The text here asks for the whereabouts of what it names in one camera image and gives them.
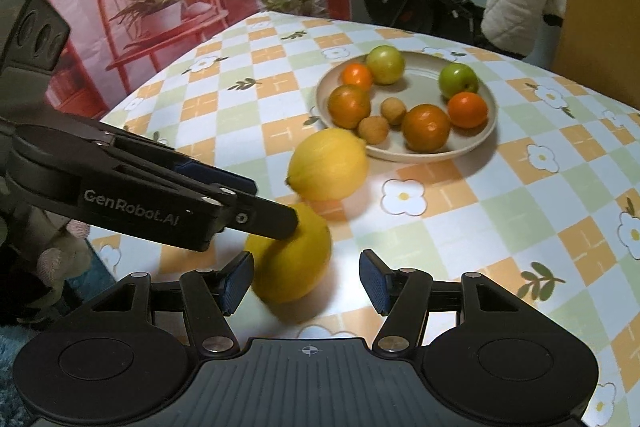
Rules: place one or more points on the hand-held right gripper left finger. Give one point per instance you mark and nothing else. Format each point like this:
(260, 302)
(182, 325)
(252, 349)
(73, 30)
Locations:
(236, 284)

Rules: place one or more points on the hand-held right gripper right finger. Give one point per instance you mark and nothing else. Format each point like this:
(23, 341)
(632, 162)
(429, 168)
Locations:
(372, 284)

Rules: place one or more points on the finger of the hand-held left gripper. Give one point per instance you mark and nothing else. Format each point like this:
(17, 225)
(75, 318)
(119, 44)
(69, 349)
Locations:
(270, 219)
(220, 177)

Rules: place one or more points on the yellow lemon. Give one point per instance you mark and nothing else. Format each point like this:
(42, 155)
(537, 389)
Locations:
(327, 164)
(300, 267)

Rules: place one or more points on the brown longan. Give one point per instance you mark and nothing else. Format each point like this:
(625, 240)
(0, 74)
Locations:
(373, 130)
(393, 111)

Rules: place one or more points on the dark speckled orange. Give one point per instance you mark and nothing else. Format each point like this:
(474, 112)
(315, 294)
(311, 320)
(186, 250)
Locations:
(426, 128)
(348, 106)

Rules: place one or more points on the small bright tangerine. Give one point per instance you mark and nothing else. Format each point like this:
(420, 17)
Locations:
(358, 76)
(467, 109)

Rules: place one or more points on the yellowish green apple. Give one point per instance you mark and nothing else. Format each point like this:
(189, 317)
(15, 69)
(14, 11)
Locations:
(385, 64)

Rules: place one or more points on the beige round plate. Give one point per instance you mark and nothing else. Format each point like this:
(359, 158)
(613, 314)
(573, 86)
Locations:
(420, 84)

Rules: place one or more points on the person's left forearm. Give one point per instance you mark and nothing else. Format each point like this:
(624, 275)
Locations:
(55, 263)

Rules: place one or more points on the checked floral tablecloth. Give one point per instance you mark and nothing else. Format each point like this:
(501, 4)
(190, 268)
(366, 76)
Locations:
(500, 217)

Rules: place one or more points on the teal fuzzy rug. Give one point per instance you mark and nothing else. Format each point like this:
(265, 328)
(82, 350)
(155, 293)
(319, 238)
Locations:
(10, 357)

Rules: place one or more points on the wooden board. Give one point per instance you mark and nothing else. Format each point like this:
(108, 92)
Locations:
(605, 7)

